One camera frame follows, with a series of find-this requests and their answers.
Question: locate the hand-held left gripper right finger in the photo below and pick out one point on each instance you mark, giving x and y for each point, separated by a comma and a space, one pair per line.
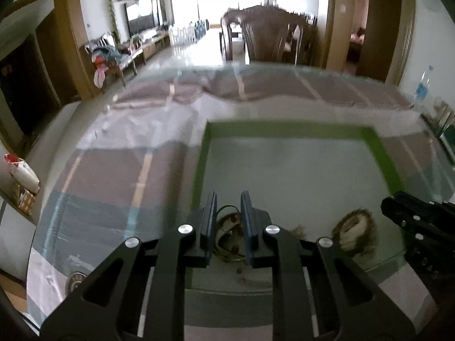
246, 222

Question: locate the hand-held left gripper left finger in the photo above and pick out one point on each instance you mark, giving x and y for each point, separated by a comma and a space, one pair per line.
212, 222

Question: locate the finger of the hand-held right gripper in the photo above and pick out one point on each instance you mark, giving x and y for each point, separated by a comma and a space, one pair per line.
423, 204
398, 213

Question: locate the green rimmed white tray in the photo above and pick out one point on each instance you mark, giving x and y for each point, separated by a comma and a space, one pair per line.
284, 170

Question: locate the clear plastic water bottle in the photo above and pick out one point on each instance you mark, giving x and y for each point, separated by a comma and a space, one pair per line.
422, 90

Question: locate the wooden television cabinet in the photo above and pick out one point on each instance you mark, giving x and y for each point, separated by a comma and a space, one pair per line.
153, 44

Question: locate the orange cardboard boxes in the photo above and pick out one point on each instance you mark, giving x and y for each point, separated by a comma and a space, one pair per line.
25, 200

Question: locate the white play fence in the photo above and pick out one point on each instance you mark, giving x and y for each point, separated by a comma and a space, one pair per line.
188, 32

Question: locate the dark wooden dining chair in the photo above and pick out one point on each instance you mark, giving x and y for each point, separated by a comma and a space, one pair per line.
266, 32

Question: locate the chair with clothes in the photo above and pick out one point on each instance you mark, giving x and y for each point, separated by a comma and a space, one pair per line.
106, 58

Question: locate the red and white bag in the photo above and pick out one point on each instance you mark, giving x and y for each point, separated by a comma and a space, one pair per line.
21, 172

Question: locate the flat screen television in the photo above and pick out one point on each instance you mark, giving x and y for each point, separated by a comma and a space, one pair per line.
141, 17

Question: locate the green leaf garland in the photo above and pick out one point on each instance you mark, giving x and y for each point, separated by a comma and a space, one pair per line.
111, 7

